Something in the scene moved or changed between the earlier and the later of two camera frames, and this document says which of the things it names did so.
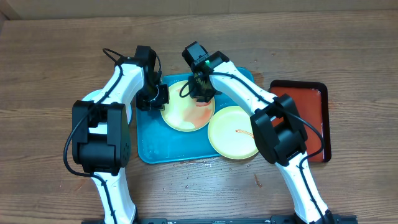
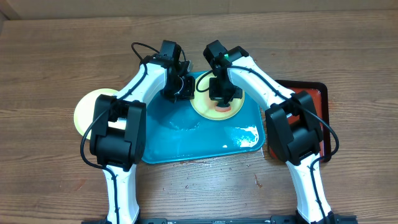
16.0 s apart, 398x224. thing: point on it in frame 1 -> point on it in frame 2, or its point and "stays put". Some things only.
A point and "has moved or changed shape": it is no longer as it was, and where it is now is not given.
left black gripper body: [153, 98] -> [181, 89]
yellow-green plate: [231, 134] -> [205, 107]
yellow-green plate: [183, 114] has moved or changed shape
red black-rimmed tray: [311, 99] stays put
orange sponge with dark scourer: [203, 104] -> [222, 107]
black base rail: [291, 219] stays put
